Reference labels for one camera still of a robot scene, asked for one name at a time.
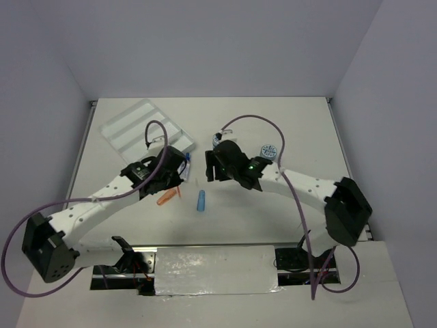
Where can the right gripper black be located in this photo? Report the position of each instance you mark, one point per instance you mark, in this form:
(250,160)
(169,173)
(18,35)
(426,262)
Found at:
(212,160)

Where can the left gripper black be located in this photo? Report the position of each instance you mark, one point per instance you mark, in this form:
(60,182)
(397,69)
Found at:
(175,180)

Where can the clear spray bottle blue cap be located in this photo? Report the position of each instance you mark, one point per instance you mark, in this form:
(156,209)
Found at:
(186,167)

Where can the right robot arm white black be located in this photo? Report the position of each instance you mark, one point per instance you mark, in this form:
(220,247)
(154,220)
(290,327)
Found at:
(345,208)

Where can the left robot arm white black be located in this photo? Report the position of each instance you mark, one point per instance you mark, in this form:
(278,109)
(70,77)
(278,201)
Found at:
(53,244)

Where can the blue white round jar left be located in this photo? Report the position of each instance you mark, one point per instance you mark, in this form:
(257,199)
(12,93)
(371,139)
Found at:
(215,141)

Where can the blue white round jar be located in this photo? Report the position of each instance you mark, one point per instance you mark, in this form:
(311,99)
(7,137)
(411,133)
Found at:
(215,141)
(269,152)

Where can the blue translucent cap case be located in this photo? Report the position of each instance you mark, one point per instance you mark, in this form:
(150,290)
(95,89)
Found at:
(201,201)

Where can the orange translucent cap case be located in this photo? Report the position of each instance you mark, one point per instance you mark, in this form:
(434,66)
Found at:
(168,195)

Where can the white compartment tray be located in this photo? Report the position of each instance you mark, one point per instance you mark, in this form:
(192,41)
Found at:
(128,136)

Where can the blue white round jar right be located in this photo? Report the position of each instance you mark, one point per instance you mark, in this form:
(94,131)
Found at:
(269,152)

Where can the silver foil covered panel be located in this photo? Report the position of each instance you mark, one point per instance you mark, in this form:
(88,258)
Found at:
(198,271)

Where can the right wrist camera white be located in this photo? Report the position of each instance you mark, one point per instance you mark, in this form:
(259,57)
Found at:
(226,134)

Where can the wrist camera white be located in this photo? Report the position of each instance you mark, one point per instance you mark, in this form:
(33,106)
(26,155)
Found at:
(226,134)
(156,146)

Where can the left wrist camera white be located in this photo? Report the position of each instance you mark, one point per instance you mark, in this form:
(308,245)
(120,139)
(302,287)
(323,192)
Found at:
(156,146)

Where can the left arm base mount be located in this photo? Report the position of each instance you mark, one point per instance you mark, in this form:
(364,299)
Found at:
(134,271)

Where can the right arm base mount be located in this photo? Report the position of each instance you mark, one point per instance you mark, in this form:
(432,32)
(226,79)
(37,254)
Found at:
(292,266)

